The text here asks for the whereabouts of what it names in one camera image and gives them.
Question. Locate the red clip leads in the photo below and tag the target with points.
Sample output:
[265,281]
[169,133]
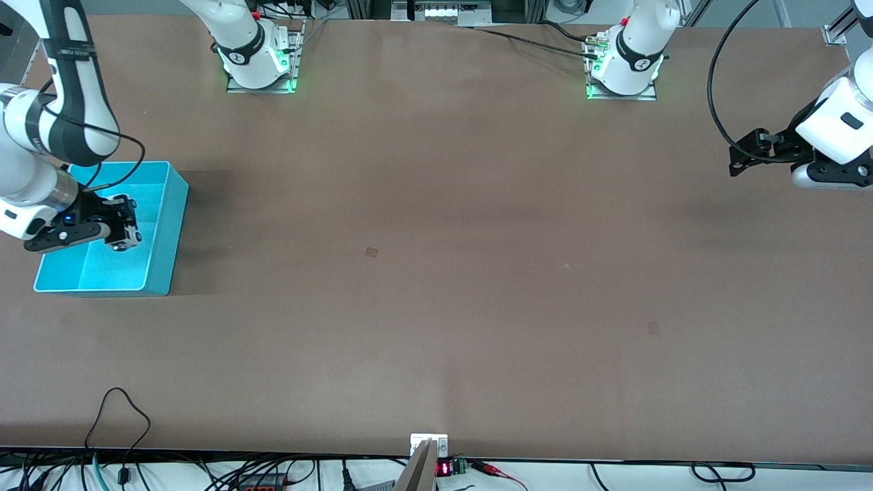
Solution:
[487,468]

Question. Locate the red digit display module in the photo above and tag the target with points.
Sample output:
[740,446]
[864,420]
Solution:
[443,469]

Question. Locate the white metal edge bracket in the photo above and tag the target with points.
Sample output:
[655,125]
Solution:
[417,440]

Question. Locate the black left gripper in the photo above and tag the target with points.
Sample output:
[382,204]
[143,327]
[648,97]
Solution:
[781,145]

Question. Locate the teal plastic bin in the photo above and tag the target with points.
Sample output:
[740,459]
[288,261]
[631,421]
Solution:
[136,266]

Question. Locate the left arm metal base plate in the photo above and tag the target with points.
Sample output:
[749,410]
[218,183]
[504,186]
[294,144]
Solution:
[644,95]

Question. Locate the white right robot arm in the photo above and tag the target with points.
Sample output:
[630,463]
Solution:
[75,82]

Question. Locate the aluminium corner profile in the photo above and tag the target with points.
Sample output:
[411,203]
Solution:
[835,34]

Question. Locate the white lit device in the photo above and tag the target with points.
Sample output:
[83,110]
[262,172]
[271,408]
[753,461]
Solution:
[440,12]

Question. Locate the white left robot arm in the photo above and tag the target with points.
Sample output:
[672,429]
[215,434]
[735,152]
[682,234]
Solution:
[842,119]

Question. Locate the black orange power strip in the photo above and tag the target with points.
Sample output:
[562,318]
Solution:
[262,485]

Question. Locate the grey slanted bar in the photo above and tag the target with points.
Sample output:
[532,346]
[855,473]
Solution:
[417,474]

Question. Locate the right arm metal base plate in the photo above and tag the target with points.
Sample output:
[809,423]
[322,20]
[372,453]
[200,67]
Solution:
[235,87]

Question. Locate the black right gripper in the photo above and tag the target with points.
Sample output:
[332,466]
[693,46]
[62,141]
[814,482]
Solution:
[90,209]

